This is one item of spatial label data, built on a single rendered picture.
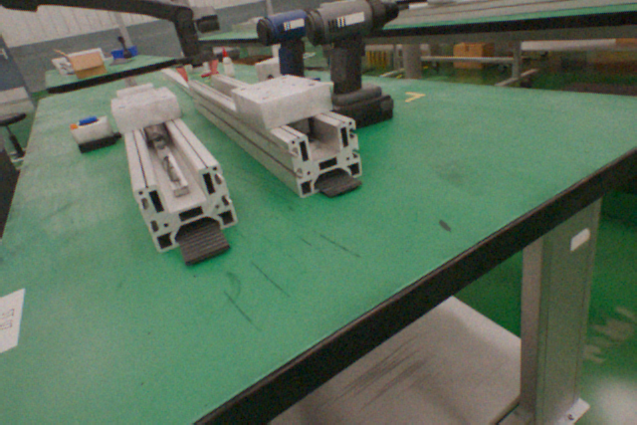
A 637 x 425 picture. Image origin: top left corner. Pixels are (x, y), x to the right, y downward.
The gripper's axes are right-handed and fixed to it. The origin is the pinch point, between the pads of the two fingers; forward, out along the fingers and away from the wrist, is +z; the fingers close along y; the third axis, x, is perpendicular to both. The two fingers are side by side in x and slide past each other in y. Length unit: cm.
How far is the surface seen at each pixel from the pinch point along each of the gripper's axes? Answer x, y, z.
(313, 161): -87, -2, 1
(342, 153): -87, 3, 1
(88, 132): -23.0, -32.8, 1.1
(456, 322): -72, 33, 62
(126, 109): -55, -22, -7
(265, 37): -43.9, 9.5, -12.5
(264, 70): -16.9, 15.7, -2.1
